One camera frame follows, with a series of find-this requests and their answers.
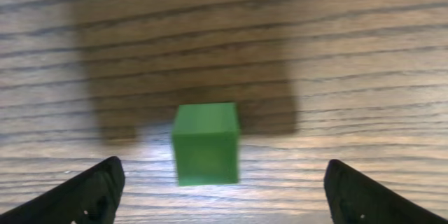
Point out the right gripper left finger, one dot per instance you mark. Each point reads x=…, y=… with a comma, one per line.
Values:
x=84, y=196

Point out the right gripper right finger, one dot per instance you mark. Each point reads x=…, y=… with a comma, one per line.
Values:
x=364, y=199

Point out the green cube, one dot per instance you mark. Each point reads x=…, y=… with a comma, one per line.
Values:
x=206, y=147

